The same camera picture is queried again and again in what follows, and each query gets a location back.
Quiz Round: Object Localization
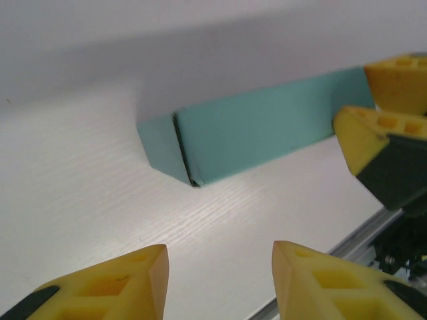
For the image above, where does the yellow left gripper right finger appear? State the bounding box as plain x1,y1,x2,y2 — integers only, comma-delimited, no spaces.
271,240,427,320

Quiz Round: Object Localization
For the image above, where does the teal cloth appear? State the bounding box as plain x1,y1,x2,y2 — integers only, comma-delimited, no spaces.
136,65,378,188

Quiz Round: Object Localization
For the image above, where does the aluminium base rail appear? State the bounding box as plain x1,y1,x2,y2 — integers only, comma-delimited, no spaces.
252,209,406,320

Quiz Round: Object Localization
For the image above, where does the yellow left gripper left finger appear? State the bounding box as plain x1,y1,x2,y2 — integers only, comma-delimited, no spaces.
0,243,169,320

